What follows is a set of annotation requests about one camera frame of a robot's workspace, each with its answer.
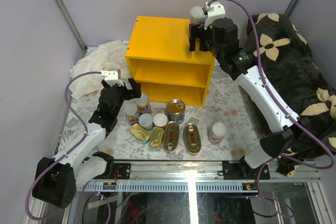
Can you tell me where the white orange snack canister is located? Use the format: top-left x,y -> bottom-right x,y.
190,6 -> 207,25

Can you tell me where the grey lid small can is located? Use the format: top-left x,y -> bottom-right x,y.
139,113 -> 153,131

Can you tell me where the blue labelled gold-top can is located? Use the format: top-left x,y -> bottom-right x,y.
167,99 -> 186,124

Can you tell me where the gold rectangular tin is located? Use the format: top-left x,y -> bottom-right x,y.
130,123 -> 151,144
149,127 -> 164,150

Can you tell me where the white red snack canister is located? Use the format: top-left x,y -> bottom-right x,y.
208,122 -> 227,145

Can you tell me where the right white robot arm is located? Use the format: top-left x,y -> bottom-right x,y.
188,18 -> 300,179

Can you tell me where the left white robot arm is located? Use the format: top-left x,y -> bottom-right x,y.
27,78 -> 141,209

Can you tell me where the orange blue tall canister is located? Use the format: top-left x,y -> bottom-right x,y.
134,93 -> 152,115

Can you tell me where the clear jar colourful candy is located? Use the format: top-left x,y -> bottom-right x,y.
122,101 -> 139,125

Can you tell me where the yellow wooden shelf cabinet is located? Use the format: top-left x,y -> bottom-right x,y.
125,16 -> 214,106

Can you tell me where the crumpled cream cloth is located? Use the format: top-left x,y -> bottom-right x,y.
69,40 -> 131,99

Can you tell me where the white lid small can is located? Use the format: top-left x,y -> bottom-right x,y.
153,113 -> 168,129

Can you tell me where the gold oval tin left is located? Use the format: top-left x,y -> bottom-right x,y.
162,121 -> 180,154

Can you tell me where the gold oval tin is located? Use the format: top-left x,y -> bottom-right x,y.
162,121 -> 180,154
183,123 -> 202,156

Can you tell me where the black floral plush blanket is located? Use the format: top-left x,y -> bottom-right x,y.
244,13 -> 336,177

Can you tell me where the gold oval tin right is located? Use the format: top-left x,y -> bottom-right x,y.
183,123 -> 202,156

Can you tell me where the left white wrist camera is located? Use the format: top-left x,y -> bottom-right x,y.
100,68 -> 123,86

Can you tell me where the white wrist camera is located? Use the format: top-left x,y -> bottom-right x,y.
203,2 -> 226,30
100,68 -> 123,86

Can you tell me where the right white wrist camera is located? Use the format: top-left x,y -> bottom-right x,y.
203,2 -> 226,30

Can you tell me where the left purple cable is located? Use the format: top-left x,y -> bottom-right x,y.
24,70 -> 103,221

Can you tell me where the left metal corner post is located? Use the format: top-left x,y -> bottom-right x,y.
54,0 -> 87,51

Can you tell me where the aluminium mounting rail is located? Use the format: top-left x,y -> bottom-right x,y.
84,160 -> 320,194

